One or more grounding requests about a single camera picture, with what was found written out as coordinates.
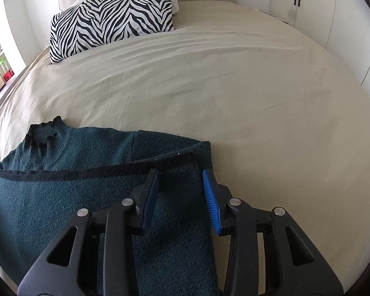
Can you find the white wardrobe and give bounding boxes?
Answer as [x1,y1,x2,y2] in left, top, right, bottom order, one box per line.
[267,0,370,87]

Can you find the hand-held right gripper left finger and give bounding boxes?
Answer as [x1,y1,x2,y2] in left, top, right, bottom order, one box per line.
[18,168,160,296]

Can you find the dark teal knit sweater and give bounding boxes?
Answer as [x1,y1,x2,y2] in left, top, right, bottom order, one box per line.
[0,116,219,296]

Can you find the beige bed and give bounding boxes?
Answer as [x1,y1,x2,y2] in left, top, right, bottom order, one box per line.
[0,0,370,290]

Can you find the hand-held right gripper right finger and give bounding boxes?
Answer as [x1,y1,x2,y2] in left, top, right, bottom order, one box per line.
[203,169,345,296]

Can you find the zebra print pillow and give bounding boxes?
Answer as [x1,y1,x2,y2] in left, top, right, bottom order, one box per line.
[49,0,175,64]

